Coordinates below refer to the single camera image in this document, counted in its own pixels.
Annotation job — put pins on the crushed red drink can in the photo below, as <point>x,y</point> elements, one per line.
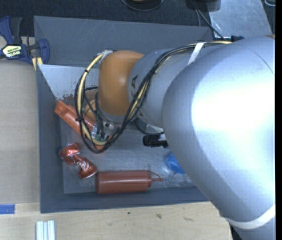
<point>81,162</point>

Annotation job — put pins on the red-brown squeeze bottle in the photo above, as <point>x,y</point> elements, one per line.
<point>121,182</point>

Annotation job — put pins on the clear plastic bottle blue cap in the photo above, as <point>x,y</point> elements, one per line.
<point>174,165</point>

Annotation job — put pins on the pale flat board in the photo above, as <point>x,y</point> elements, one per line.
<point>13,134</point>

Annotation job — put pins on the black cylinder on white bracket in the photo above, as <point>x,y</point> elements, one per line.
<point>152,140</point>

